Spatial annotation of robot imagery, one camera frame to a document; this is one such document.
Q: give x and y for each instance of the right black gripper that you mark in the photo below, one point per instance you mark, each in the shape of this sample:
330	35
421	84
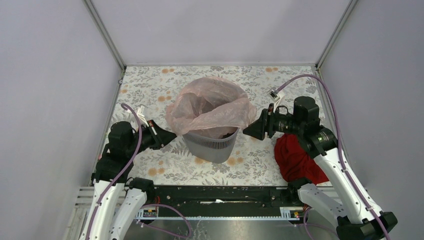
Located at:
257	128

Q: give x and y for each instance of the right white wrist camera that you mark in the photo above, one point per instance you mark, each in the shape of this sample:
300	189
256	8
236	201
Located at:
277	96

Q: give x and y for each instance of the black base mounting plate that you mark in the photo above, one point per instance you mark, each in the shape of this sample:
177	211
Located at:
185	197

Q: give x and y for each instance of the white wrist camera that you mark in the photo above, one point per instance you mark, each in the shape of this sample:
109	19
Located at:
277	96
137	114

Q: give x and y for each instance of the grey slotted cable duct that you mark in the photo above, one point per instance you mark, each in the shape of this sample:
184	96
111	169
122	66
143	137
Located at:
243	213

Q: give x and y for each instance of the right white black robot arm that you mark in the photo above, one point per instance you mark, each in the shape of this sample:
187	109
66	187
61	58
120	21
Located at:
357	216

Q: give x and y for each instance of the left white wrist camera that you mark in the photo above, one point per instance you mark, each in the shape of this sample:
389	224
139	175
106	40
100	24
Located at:
137	114

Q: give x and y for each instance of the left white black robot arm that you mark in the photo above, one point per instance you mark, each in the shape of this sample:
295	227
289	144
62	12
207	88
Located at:
104	222

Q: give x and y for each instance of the pink plastic trash bag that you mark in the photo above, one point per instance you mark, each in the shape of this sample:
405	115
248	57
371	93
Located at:
210	107

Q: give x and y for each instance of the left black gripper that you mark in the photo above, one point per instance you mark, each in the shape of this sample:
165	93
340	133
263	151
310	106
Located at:
162	136

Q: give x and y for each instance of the red cloth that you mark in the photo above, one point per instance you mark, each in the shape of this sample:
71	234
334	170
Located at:
294	163

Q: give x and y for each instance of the grey plastic trash bin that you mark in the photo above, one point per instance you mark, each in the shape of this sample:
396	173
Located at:
212	150

